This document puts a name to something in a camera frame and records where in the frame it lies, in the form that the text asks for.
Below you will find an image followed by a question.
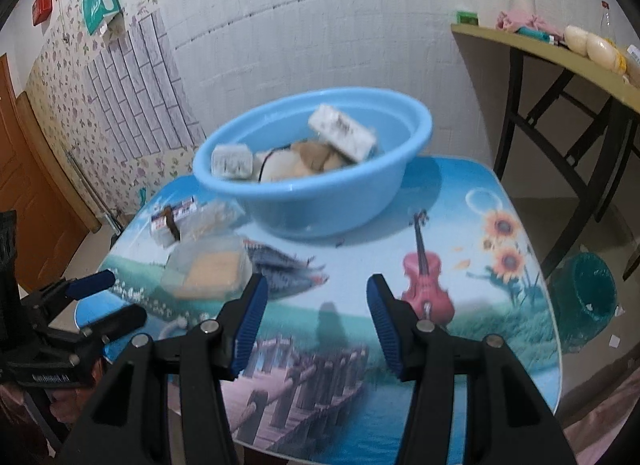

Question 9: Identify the green trash bin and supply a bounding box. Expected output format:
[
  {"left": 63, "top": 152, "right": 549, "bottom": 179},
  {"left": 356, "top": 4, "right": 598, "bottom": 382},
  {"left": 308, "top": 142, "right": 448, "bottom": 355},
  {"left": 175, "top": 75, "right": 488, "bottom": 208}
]
[{"left": 550, "top": 252, "right": 618, "bottom": 346}]

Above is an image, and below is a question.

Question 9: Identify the scenic printed desktop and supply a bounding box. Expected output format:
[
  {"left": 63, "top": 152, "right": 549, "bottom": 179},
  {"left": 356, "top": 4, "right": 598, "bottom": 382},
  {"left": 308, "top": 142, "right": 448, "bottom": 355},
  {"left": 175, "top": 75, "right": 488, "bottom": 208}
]
[{"left": 75, "top": 155, "right": 563, "bottom": 465}]

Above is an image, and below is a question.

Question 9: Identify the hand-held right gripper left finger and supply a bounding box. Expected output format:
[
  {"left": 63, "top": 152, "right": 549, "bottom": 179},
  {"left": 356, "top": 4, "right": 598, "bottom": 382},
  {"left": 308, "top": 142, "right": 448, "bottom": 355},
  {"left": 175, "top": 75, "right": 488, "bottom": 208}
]
[{"left": 57, "top": 272, "right": 270, "bottom": 465}]

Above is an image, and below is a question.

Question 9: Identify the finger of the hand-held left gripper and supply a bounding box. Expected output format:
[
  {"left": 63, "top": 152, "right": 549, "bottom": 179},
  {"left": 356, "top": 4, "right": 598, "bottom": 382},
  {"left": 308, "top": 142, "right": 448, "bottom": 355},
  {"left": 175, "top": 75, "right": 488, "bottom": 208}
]
[
  {"left": 22, "top": 269, "right": 117, "bottom": 319},
  {"left": 45, "top": 303, "right": 148, "bottom": 352}
]

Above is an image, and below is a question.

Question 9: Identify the wooden door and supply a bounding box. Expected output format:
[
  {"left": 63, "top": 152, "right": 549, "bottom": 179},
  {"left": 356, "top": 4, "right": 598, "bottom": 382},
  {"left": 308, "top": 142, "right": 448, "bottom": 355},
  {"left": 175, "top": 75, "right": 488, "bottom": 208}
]
[{"left": 0, "top": 52, "right": 101, "bottom": 291}]

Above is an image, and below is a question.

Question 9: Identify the white plush rabbit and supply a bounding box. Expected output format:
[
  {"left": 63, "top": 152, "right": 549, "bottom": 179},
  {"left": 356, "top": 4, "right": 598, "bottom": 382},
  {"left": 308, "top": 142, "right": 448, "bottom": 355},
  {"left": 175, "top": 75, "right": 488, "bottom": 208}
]
[{"left": 252, "top": 150, "right": 301, "bottom": 182}]

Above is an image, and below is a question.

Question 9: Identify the clear bag with yellow item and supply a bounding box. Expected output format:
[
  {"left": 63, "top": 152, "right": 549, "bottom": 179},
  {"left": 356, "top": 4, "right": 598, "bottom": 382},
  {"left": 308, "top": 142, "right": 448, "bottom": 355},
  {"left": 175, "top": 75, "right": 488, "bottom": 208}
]
[{"left": 161, "top": 237, "right": 253, "bottom": 300}]

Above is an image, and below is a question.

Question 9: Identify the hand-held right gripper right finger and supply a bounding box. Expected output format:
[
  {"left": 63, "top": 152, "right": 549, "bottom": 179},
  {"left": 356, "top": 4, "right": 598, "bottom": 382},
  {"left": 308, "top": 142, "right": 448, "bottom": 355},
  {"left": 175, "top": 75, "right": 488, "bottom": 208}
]
[{"left": 366, "top": 273, "right": 576, "bottom": 465}]

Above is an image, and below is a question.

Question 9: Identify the wooden side table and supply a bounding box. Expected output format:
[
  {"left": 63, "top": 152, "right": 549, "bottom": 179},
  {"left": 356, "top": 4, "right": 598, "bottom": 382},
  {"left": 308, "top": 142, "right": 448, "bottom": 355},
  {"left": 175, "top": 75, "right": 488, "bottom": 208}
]
[{"left": 450, "top": 22, "right": 640, "bottom": 291}]

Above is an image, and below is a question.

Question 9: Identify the dark printed packet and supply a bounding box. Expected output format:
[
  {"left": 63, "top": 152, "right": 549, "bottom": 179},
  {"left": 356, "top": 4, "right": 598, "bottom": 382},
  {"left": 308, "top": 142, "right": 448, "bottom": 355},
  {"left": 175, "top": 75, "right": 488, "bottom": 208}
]
[{"left": 245, "top": 240, "right": 328, "bottom": 291}]

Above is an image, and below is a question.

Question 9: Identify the green hanging bag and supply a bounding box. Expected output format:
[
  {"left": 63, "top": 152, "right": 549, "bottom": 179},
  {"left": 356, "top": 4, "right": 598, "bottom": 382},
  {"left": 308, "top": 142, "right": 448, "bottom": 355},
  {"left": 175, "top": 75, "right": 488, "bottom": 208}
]
[{"left": 81, "top": 0, "right": 121, "bottom": 36}]

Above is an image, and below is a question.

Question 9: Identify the grey metal rod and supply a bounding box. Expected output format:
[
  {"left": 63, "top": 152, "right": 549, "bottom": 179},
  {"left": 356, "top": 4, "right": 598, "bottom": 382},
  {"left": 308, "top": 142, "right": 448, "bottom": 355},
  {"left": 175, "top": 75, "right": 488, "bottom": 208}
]
[{"left": 67, "top": 152, "right": 121, "bottom": 233}]

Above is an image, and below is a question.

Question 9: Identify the person's left forearm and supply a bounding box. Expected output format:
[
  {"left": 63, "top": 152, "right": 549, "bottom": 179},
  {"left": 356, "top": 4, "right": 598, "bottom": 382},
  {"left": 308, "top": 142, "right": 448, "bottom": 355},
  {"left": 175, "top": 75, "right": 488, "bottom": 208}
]
[{"left": 0, "top": 384, "right": 66, "bottom": 461}]

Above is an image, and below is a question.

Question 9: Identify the red wall box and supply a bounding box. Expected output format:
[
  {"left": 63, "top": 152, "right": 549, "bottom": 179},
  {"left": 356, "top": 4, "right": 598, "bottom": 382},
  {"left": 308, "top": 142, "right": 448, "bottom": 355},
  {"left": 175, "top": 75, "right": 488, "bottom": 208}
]
[{"left": 31, "top": 0, "right": 55, "bottom": 26}]

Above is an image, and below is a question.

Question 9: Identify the red white labelled packet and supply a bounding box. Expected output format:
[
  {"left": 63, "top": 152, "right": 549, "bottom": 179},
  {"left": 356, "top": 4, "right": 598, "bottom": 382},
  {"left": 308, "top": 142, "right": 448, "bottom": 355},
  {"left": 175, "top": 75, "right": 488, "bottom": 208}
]
[{"left": 150, "top": 199, "right": 198, "bottom": 247}]

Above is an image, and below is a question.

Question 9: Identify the clear bag of cotton swabs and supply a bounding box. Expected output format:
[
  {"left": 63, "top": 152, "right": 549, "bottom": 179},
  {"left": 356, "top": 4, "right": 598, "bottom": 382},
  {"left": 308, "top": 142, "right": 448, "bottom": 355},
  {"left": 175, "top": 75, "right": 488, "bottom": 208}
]
[{"left": 182, "top": 200, "right": 246, "bottom": 241}]

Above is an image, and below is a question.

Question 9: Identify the pink cloth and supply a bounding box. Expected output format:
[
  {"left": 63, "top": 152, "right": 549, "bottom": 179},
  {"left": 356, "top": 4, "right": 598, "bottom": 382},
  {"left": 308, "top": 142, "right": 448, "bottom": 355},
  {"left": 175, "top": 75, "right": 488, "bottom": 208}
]
[{"left": 496, "top": 9, "right": 563, "bottom": 36}]

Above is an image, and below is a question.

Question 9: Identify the black cable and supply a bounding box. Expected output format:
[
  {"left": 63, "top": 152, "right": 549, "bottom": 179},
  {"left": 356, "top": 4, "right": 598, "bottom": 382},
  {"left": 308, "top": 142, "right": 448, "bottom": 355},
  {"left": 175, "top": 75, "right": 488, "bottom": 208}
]
[{"left": 257, "top": 142, "right": 293, "bottom": 178}]

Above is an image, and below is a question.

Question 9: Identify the blue plastic basin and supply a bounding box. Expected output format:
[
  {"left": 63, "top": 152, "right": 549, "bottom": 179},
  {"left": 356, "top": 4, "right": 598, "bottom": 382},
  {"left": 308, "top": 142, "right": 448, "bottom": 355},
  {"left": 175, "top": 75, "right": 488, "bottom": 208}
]
[{"left": 192, "top": 88, "right": 433, "bottom": 239}]

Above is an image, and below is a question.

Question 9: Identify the white rectangular box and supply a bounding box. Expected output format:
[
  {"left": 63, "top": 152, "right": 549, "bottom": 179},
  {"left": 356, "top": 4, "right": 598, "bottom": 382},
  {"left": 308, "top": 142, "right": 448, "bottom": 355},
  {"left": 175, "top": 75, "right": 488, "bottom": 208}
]
[{"left": 307, "top": 104, "right": 379, "bottom": 163}]

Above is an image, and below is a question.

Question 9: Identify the brown plush bear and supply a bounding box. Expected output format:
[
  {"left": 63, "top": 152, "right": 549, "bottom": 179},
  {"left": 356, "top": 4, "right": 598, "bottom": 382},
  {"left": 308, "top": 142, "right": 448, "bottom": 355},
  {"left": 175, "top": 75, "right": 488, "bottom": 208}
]
[{"left": 290, "top": 140, "right": 348, "bottom": 176}]

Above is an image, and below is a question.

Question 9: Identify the clear plastic box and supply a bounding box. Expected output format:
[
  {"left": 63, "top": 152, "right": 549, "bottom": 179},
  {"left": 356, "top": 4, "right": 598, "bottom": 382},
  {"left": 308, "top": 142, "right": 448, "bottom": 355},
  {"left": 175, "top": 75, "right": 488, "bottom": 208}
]
[{"left": 211, "top": 144, "right": 253, "bottom": 181}]

